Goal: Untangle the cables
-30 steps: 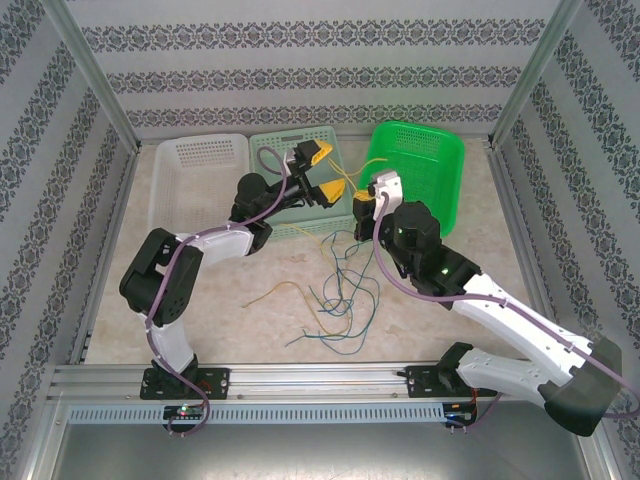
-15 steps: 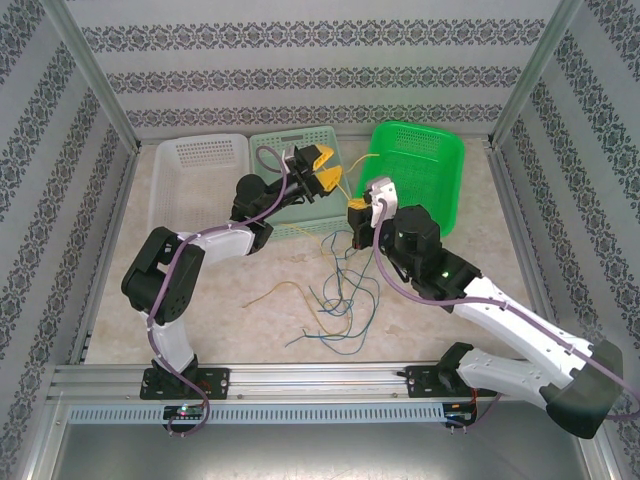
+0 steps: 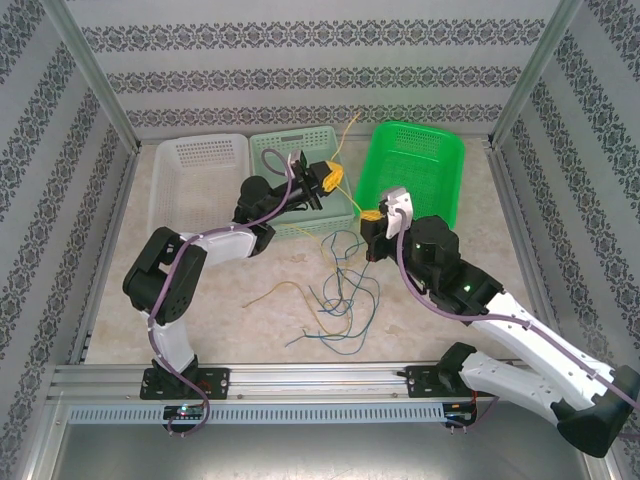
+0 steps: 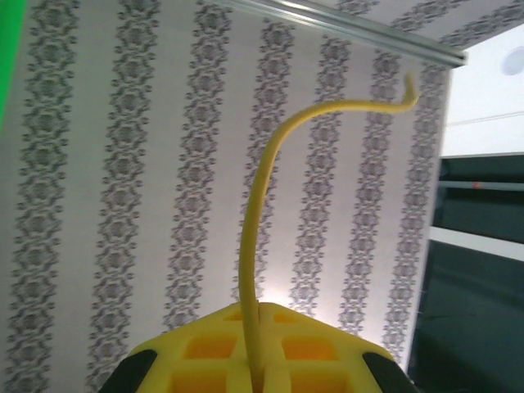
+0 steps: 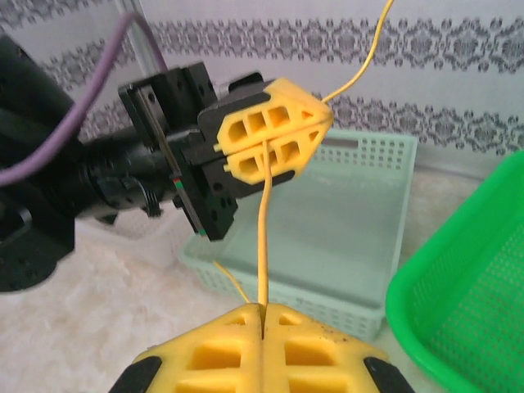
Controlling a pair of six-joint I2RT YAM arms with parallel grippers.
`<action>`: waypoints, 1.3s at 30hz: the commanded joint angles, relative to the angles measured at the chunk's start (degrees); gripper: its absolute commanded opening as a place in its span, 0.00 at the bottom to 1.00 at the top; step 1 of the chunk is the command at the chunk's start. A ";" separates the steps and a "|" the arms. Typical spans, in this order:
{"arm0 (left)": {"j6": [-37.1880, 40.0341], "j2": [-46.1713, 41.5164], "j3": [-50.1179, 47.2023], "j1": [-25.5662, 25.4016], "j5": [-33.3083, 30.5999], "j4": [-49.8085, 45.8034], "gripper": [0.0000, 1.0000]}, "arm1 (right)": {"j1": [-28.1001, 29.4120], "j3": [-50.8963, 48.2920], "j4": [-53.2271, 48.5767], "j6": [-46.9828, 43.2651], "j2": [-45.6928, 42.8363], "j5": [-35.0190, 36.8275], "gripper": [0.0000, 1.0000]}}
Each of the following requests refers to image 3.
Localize thin yellow cable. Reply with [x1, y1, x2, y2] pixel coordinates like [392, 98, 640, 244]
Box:
[241, 280, 332, 337]
[287, 110, 374, 264]

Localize mint green plastic basket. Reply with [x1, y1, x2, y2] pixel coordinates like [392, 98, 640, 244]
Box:
[247, 125, 358, 241]

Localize white plastic basket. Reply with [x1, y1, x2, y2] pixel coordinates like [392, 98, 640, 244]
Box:
[147, 134, 252, 237]

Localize bright green plastic basket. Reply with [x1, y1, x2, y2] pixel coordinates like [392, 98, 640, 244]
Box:
[351, 121, 468, 229]

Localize thin green cable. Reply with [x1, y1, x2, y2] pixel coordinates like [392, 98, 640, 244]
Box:
[312, 264, 374, 351]
[307, 249, 381, 341]

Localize right circuit board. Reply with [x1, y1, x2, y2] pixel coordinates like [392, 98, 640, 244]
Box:
[444, 402, 480, 427]

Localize circuit board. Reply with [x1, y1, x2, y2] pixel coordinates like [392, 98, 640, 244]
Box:
[444, 402, 480, 427]
[163, 404, 206, 422]

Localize left circuit board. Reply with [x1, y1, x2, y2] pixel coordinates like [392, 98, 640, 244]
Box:
[163, 404, 206, 422]

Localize grey metal panel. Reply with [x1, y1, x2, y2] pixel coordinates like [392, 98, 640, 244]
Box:
[47, 422, 594, 480]

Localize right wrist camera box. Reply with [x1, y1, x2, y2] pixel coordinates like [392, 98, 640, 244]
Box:
[377, 185, 416, 239]

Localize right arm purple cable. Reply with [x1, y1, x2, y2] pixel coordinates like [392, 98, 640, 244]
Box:
[394, 207, 640, 437]

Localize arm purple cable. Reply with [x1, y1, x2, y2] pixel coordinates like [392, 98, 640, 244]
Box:
[148, 147, 297, 439]
[394, 207, 640, 437]

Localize right aluminium side rail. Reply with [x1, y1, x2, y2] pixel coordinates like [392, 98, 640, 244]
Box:
[482, 137, 572, 360]

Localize aluminium side rail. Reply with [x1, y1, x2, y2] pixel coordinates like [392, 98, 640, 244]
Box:
[482, 137, 572, 360]
[67, 143, 144, 367]

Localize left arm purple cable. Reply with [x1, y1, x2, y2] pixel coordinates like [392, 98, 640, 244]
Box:
[148, 147, 297, 439]

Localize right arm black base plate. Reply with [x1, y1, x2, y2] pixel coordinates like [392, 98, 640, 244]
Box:
[404, 364, 499, 399]

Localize left aluminium side rail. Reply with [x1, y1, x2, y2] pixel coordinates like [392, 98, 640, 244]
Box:
[67, 143, 144, 367]

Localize aluminium mounting rail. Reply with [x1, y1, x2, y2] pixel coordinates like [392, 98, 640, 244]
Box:
[47, 362, 587, 402]

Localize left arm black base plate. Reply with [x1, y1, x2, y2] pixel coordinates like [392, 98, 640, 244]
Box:
[139, 367, 231, 401]

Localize right aluminium frame post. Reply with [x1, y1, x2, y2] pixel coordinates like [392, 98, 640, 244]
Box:
[487, 0, 584, 147]

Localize aluminium frame post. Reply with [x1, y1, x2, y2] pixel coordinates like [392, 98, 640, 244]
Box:
[42, 0, 143, 152]
[487, 0, 584, 147]

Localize slotted grey cable duct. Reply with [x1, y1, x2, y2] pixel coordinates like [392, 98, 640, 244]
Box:
[67, 403, 447, 426]

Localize left aluminium frame post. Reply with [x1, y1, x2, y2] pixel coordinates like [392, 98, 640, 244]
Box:
[42, 0, 143, 152]

